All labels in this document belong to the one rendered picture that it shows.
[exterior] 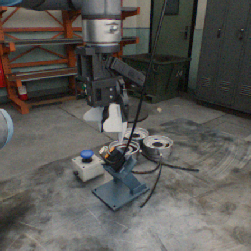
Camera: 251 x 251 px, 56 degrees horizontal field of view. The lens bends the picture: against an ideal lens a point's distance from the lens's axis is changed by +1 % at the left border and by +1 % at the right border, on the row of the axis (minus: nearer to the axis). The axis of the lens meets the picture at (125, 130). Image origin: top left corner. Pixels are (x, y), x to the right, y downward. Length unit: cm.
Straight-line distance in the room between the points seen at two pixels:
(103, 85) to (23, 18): 406
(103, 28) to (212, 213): 49
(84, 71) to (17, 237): 39
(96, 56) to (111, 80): 5
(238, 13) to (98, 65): 324
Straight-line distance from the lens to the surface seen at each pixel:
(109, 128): 50
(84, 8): 48
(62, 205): 66
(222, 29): 373
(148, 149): 82
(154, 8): 524
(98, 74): 49
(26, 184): 76
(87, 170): 71
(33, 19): 454
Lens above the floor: 123
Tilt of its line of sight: 25 degrees down
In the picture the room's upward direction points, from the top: straight up
